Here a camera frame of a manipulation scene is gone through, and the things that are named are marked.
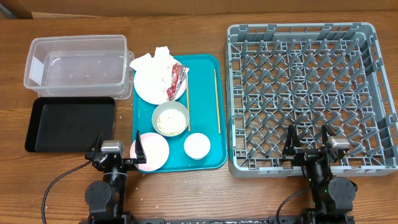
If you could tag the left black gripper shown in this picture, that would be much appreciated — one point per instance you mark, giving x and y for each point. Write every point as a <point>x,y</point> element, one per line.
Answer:
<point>132,164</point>

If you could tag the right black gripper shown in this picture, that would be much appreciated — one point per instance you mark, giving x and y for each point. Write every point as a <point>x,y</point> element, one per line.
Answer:
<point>290,149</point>

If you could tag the white rice grains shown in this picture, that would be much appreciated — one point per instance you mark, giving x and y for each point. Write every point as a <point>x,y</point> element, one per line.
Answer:
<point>171,122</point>

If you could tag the grey bowl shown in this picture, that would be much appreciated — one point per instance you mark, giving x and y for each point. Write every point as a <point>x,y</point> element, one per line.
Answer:
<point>168,105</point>

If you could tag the white cup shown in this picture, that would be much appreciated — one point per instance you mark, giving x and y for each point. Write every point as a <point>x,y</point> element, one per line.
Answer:
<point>197,146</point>

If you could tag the white napkin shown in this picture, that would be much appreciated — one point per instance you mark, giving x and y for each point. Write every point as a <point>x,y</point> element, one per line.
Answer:
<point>157,68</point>

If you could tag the red snack wrapper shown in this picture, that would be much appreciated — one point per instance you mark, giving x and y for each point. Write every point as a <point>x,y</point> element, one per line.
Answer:
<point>179,75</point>

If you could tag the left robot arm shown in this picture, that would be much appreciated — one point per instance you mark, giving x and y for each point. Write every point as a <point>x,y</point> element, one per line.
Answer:
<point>106,197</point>

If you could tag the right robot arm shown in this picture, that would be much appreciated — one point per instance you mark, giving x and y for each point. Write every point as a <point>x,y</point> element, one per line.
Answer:
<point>332,196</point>

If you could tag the grey dishwasher rack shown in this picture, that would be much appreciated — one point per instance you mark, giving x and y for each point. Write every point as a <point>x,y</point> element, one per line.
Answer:
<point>308,75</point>

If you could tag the clear plastic waste bin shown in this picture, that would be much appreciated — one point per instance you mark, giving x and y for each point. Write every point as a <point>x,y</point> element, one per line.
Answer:
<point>80,65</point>

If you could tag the small pink plate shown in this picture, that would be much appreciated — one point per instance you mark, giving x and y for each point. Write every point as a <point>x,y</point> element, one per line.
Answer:
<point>156,149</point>

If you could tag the black rectangular tray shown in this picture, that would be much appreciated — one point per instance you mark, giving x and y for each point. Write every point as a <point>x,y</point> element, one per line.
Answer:
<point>70,124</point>

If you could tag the large white plate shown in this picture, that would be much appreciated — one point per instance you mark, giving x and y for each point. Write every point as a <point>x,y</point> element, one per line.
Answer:
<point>148,91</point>

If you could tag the teal serving tray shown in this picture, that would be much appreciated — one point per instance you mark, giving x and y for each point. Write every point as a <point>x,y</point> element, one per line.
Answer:
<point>203,117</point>

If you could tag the right wooden chopstick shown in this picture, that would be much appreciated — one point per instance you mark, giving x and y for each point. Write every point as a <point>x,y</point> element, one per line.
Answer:
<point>217,102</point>

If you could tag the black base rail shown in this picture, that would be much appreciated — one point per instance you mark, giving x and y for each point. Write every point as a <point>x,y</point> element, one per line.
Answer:
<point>270,220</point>

